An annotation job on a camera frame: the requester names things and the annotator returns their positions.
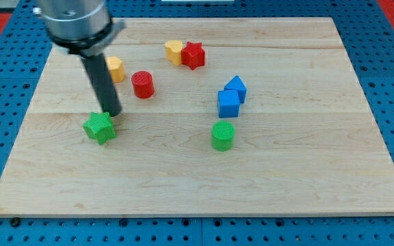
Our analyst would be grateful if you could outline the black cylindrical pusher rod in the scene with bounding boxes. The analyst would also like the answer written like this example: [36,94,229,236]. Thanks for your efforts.
[81,53,122,117]

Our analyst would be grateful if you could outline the green star block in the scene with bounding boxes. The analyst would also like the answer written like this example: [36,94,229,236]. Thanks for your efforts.
[83,112,116,146]

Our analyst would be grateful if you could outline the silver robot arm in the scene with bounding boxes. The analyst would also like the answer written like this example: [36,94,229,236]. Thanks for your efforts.
[33,0,126,117]

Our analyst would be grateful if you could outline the red star block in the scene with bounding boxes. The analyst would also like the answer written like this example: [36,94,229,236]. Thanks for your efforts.
[181,42,205,70]

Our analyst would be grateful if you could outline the yellow hexagon block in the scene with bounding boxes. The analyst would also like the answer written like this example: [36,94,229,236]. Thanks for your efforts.
[106,56,126,83]

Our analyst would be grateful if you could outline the red cylinder block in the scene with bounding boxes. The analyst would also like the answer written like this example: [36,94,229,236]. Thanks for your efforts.
[131,71,155,99]

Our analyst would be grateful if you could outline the yellow heart block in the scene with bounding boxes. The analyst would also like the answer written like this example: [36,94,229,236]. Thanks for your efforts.
[164,40,183,66]

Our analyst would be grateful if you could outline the wooden board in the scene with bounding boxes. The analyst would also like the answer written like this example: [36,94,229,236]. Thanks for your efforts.
[0,17,394,218]

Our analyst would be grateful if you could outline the blue cube block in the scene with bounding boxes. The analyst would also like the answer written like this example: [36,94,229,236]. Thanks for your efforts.
[218,90,240,118]

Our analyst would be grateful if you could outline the blue triangular prism block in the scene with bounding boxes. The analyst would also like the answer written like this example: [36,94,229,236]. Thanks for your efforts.
[224,75,247,104]

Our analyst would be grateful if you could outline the green cylinder block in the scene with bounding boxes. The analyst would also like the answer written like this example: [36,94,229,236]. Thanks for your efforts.
[211,120,235,152]

